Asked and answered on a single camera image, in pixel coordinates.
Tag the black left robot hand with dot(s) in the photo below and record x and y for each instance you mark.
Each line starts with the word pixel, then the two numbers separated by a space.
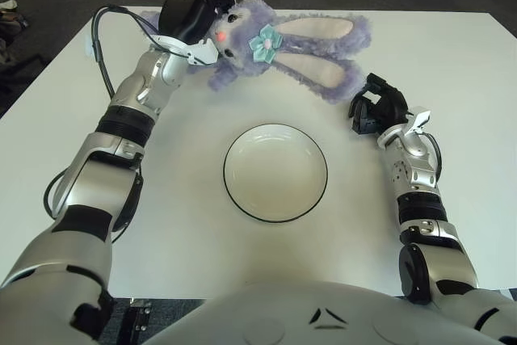
pixel 183 15

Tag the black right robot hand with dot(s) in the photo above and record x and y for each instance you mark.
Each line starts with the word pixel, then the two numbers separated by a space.
pixel 393 108

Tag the purple plush bunny doll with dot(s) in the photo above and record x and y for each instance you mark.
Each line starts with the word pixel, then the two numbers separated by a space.
pixel 291 46

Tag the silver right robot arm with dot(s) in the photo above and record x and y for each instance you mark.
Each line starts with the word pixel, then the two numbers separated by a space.
pixel 416 175

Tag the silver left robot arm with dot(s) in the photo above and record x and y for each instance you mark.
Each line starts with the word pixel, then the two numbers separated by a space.
pixel 81 183

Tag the white plate black rim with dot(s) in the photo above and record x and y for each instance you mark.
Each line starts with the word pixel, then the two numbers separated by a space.
pixel 274 175

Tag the black office chair base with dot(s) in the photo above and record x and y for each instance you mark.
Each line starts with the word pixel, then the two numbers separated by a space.
pixel 24 68

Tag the dark floor clutter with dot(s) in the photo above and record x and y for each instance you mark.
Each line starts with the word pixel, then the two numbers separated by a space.
pixel 12 18

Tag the grey robot torso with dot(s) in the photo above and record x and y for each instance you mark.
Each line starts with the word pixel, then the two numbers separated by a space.
pixel 282 316

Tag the metal table bracket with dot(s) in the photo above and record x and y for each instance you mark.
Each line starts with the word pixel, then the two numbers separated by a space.
pixel 139 312

